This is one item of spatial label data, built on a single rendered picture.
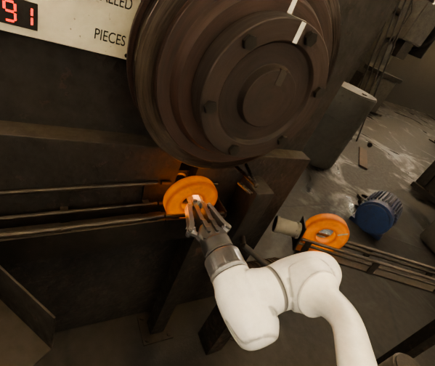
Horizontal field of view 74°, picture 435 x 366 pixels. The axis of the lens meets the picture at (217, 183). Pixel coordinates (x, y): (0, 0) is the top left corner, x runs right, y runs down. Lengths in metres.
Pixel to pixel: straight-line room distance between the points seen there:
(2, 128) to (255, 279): 0.60
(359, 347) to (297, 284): 0.17
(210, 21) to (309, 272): 0.51
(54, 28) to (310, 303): 0.71
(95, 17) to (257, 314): 0.64
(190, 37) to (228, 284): 0.47
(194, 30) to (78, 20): 0.23
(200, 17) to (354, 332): 0.57
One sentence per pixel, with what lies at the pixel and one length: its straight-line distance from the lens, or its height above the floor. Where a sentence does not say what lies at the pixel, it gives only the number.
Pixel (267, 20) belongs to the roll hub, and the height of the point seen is 1.23.
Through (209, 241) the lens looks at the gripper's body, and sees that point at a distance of 0.69.
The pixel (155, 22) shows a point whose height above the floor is 1.17.
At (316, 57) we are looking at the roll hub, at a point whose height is 1.21.
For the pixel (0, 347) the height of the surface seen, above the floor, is 0.60.
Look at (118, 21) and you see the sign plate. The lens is 0.67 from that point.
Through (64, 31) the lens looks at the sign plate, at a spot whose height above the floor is 1.08.
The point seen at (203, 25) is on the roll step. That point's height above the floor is 1.19.
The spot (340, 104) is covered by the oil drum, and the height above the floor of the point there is 0.73.
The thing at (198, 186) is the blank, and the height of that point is 0.81.
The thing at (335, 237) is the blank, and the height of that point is 0.72.
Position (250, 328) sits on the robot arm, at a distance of 0.61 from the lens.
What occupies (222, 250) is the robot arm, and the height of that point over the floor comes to 0.79.
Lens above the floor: 1.25
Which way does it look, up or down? 32 degrees down
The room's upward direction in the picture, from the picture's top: 24 degrees clockwise
